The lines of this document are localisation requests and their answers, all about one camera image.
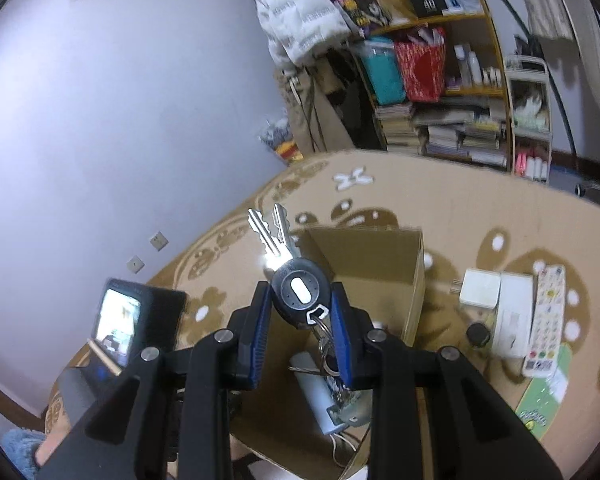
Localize wooden shelf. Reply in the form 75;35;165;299
347;0;515;173

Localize white remote control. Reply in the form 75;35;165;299
521;264;567;379

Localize red patterned bag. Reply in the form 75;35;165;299
392;27;449;104

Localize stack of books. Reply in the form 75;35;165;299
374;97;509;168

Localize yellow fluffy plush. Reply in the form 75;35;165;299
367;0;417;27

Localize row of cosmetic bottles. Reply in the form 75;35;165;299
445;42;504;92

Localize colorful snack bags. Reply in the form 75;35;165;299
257;117;304;167

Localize white rounded charger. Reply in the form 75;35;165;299
287;352;363;436

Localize person's left forearm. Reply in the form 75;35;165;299
0;405;78;480

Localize teal storage bag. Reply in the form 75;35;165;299
355;37;409;109

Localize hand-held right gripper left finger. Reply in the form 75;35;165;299
40;280;274;480

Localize white square adapter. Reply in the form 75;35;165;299
450;269;502;309

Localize black fob key bunch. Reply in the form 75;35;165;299
247;204;343;381

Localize green oval card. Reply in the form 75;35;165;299
514;342;575;435

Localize tan hanging coat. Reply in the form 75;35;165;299
275;62;357;157

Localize white storage cart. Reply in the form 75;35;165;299
505;57;554;184

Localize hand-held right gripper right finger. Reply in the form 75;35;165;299
329;281;563;480

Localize pink and black printed bag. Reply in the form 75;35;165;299
326;0;389;39

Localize small black round object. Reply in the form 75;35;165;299
466;323;492;348

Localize cardboard box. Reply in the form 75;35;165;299
227;226;427;480

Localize white puffer jacket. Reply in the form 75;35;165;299
244;0;352;69

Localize white router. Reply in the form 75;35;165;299
491;271;537;359

